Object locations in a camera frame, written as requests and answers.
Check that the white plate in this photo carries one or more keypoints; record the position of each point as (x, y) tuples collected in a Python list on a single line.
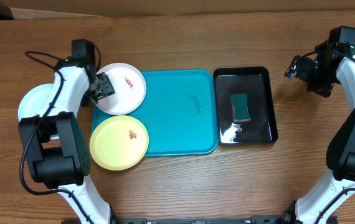
[(129, 86)]

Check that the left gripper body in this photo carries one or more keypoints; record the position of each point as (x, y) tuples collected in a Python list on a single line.
[(102, 88)]

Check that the yellow plate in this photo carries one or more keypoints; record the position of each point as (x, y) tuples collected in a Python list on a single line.
[(119, 143)]

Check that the teal plastic tray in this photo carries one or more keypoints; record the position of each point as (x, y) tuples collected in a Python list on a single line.
[(178, 112)]

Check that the light blue plate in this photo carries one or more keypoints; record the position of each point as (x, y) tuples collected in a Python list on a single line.
[(33, 101)]

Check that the green scrub sponge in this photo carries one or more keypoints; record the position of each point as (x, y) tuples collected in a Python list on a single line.
[(239, 102)]

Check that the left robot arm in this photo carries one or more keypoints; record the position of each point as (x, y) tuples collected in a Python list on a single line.
[(56, 158)]

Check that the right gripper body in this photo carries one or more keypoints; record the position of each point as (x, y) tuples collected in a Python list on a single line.
[(304, 72)]

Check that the black water tray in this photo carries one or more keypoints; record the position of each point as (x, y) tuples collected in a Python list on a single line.
[(255, 82)]

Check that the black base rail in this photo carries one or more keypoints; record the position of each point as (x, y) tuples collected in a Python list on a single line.
[(253, 220)]

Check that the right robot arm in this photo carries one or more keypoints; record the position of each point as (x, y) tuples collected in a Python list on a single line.
[(334, 63)]

